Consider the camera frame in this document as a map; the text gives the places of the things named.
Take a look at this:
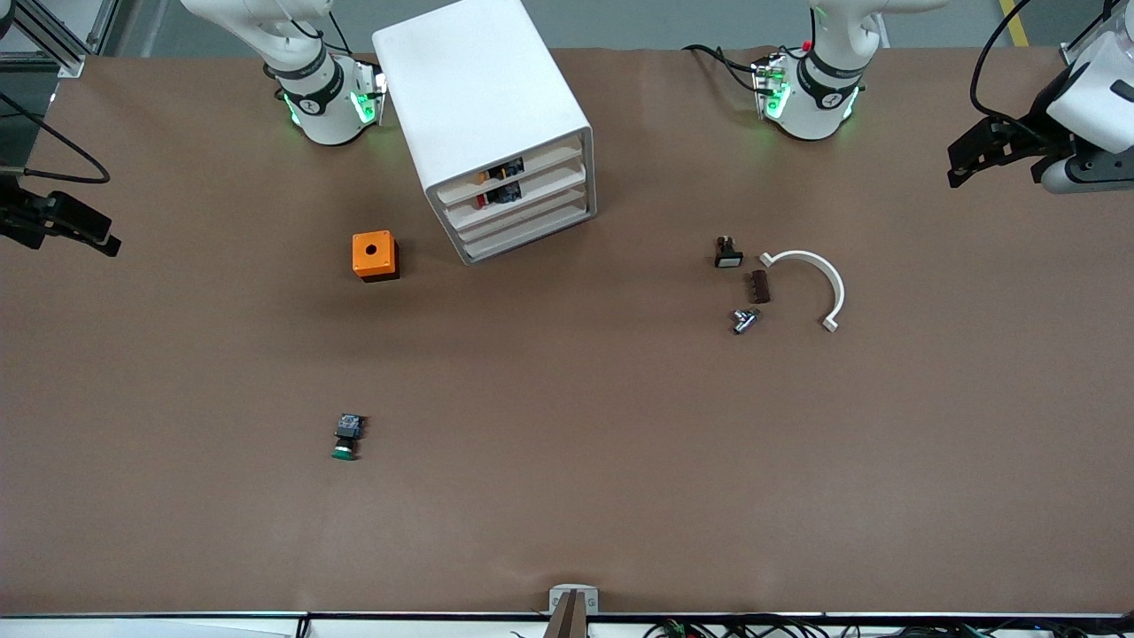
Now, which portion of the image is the black left base cable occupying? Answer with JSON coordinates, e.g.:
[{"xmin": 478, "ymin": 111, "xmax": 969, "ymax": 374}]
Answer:
[{"xmin": 682, "ymin": 44, "xmax": 765, "ymax": 94}]

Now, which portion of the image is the white plastic drawer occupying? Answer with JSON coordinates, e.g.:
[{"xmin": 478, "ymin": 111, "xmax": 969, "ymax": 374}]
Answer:
[
  {"xmin": 457, "ymin": 202, "xmax": 597, "ymax": 265},
  {"xmin": 440, "ymin": 158, "xmax": 590, "ymax": 227},
  {"xmin": 432, "ymin": 133, "xmax": 587, "ymax": 206},
  {"xmin": 448, "ymin": 180, "xmax": 593, "ymax": 246}
]

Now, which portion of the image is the white curved plastic bracket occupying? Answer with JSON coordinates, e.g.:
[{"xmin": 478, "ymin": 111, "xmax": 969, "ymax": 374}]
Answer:
[{"xmin": 760, "ymin": 251, "xmax": 845, "ymax": 333}]

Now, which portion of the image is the brown table cover mat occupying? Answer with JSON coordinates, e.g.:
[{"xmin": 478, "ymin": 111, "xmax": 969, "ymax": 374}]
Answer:
[{"xmin": 0, "ymin": 46, "xmax": 1134, "ymax": 617}]

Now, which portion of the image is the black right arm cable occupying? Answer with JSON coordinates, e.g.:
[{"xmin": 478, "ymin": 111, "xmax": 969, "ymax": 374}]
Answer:
[{"xmin": 0, "ymin": 89, "xmax": 113, "ymax": 185}]

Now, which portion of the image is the green push button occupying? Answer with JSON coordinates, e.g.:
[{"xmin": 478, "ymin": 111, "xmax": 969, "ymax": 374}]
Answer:
[{"xmin": 331, "ymin": 413, "xmax": 367, "ymax": 462}]

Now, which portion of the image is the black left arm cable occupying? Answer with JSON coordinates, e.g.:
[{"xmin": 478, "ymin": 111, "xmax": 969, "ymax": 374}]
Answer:
[{"xmin": 969, "ymin": 0, "xmax": 1037, "ymax": 134}]

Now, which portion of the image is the orange button enclosure box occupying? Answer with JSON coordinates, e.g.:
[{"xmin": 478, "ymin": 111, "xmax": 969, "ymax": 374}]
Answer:
[{"xmin": 352, "ymin": 230, "xmax": 400, "ymax": 283}]

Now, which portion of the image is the aluminium frame profile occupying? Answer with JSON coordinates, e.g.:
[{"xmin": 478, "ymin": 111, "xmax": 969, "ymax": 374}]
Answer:
[
  {"xmin": 0, "ymin": 0, "xmax": 87, "ymax": 79},
  {"xmin": 1061, "ymin": 0, "xmax": 1119, "ymax": 67},
  {"xmin": 87, "ymin": 0, "xmax": 122, "ymax": 56}
]

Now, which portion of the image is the white drawer cabinet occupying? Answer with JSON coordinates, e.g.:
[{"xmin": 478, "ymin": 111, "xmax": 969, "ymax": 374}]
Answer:
[{"xmin": 372, "ymin": 0, "xmax": 597, "ymax": 265}]

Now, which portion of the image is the white table edge frame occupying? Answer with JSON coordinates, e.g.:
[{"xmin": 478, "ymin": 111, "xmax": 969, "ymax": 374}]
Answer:
[{"xmin": 0, "ymin": 611, "xmax": 1134, "ymax": 638}]

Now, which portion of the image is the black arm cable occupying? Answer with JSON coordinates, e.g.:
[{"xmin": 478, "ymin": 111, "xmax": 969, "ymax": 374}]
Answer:
[
  {"xmin": 0, "ymin": 89, "xmax": 113, "ymax": 185},
  {"xmin": 969, "ymin": 0, "xmax": 1037, "ymax": 134}
]

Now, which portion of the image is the grey metal mounting bracket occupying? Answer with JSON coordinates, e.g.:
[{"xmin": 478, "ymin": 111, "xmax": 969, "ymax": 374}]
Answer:
[{"xmin": 548, "ymin": 584, "xmax": 600, "ymax": 616}]

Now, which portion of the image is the dark camera mount pole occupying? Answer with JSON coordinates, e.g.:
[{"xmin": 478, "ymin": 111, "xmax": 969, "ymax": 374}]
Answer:
[{"xmin": 542, "ymin": 592, "xmax": 590, "ymax": 638}]

